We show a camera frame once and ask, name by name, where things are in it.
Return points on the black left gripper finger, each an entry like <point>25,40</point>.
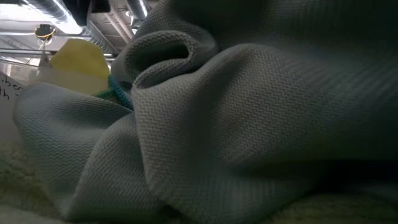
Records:
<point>79,12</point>
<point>100,5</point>

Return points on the yellow microfiber towel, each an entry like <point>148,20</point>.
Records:
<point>81,59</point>

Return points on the pale sage microfiber towel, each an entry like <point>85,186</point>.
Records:
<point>21,186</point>

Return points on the light grey-blue microfiber towel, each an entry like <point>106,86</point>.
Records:
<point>233,109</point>

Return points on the round black ceiling fixture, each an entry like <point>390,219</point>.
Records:
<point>45,32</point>

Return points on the horizontal metal pipe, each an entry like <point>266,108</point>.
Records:
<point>18,51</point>

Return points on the frosted translucent plastic bin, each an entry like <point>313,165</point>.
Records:
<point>62,84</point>

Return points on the green table mat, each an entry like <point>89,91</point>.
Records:
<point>107,95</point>

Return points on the handwritten white paper label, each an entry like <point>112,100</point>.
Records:
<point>9,90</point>

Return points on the large silver air duct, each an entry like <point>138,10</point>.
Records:
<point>99,43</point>

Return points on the narrow silver spiral duct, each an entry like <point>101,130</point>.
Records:
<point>138,9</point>

